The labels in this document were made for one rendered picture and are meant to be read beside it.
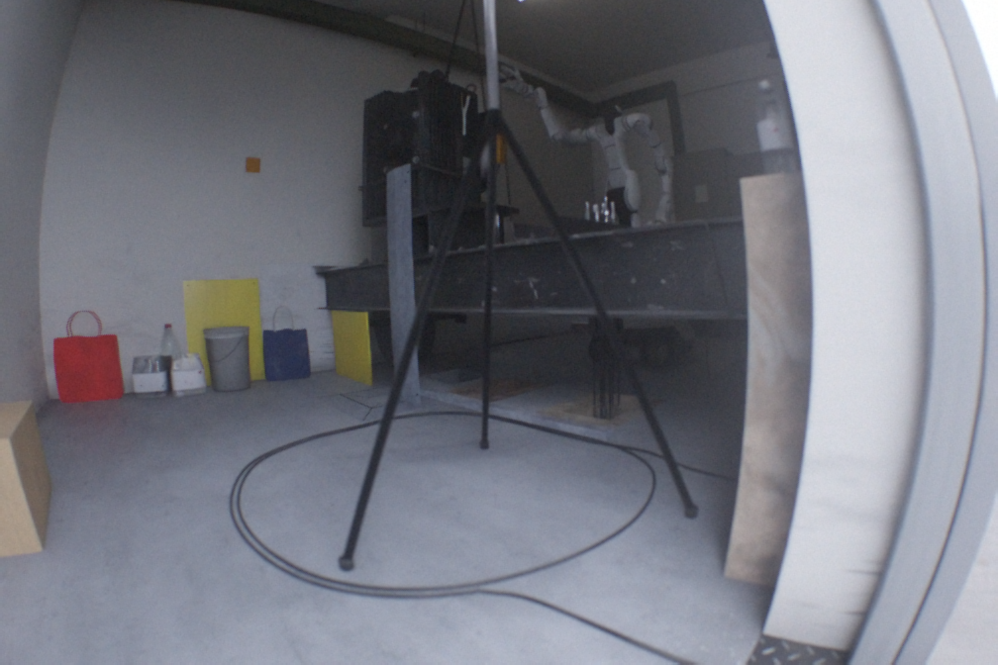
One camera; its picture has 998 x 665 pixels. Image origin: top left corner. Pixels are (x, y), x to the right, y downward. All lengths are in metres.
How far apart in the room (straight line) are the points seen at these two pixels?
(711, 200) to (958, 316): 4.09
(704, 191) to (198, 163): 4.22
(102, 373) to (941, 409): 2.94
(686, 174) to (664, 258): 3.39
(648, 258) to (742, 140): 3.56
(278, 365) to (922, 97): 2.87
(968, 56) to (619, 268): 1.10
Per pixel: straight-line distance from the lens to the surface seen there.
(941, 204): 0.51
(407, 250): 1.92
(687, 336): 2.79
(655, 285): 1.30
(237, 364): 2.61
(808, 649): 0.74
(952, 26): 0.59
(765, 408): 0.71
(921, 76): 0.54
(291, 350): 2.81
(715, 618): 0.77
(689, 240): 1.25
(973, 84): 0.56
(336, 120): 3.41
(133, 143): 3.02
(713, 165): 4.55
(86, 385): 2.78
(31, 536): 1.19
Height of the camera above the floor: 0.52
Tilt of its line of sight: 1 degrees down
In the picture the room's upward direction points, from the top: 2 degrees counter-clockwise
